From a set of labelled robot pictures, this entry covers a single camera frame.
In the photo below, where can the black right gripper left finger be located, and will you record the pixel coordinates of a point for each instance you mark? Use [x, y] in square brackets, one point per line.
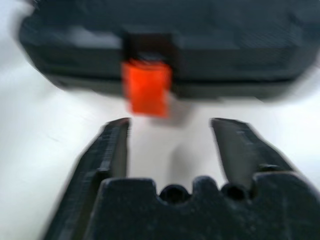
[105, 155]

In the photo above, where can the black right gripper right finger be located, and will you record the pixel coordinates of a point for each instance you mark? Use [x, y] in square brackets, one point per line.
[240, 150]

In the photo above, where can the dark plastic tool case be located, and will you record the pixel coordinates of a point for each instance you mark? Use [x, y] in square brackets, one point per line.
[237, 55]

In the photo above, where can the orange case latch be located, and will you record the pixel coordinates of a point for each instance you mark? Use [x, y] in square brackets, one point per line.
[147, 87]

